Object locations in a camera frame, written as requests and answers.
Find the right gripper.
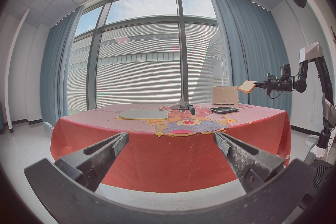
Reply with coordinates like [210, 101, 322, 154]
[266, 76, 292, 96]

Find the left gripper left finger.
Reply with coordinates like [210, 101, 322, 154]
[55, 132, 130, 192]

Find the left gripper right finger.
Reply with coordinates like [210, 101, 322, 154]
[213, 131, 285, 195]

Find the slice of bread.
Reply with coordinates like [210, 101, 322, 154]
[238, 80, 257, 94]

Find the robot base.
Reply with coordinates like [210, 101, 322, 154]
[299, 134, 336, 211]

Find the cream toaster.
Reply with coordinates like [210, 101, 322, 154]
[211, 85, 240, 106]

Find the blue curtain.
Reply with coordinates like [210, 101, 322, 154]
[40, 5, 85, 128]
[206, 0, 292, 114]

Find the dark grey tray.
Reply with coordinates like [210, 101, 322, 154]
[210, 106, 239, 115]

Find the cutting board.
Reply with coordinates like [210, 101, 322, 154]
[114, 109, 169, 121]

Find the window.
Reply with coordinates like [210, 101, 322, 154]
[67, 0, 229, 116]

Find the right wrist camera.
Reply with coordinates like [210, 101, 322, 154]
[280, 63, 292, 78]

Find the knife with blue-green handle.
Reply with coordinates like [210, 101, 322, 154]
[178, 99, 196, 115]

